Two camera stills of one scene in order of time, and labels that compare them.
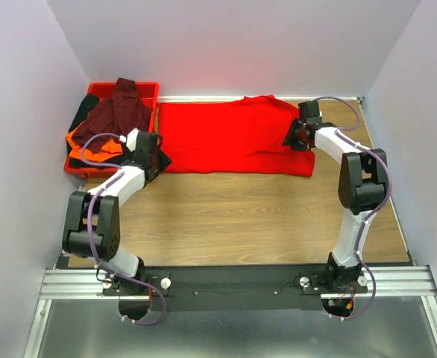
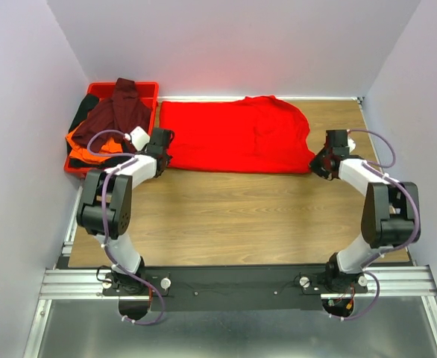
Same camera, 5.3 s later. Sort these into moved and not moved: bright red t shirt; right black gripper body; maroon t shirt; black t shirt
Moved: right black gripper body
Not moved: maroon t shirt; bright red t shirt; black t shirt
